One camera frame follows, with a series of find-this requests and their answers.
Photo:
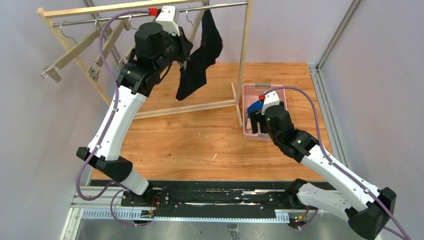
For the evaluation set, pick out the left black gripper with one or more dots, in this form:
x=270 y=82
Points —
x=185 y=46

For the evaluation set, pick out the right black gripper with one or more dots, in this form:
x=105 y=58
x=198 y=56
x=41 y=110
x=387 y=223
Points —
x=259 y=119

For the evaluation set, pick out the blue underwear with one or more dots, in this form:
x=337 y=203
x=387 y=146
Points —
x=257 y=105

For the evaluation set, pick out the wooden hanger with black underwear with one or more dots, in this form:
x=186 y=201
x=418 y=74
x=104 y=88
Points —
x=195 y=27

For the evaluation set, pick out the black underwear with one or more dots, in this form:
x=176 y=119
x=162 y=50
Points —
x=193 y=76

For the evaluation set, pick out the wooden clip hanger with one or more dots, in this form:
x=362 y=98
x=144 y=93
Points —
x=108 y=45
x=71 y=54

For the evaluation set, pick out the wooden hanger with blue underwear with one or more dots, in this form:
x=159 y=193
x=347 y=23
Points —
x=127 y=54

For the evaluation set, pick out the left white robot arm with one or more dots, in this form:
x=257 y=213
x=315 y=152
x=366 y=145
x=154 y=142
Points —
x=154 y=52

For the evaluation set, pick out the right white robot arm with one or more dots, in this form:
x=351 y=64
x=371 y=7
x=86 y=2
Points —
x=364 y=206

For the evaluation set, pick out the empty wooden clip hanger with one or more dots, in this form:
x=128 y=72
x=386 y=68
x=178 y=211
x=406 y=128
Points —
x=71 y=54

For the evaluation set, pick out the pink plastic basket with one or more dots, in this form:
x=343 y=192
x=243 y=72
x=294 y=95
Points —
x=256 y=97

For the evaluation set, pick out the wooden clothes rack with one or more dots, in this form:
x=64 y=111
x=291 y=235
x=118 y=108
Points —
x=47 y=16

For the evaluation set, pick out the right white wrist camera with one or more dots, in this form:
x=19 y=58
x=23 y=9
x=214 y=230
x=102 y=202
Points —
x=269 y=99

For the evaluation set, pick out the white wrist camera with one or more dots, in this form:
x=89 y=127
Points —
x=269 y=99
x=168 y=18

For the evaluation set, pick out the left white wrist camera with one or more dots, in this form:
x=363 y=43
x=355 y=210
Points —
x=168 y=18

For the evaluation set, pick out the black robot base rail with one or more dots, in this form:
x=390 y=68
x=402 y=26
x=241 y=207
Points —
x=212 y=201

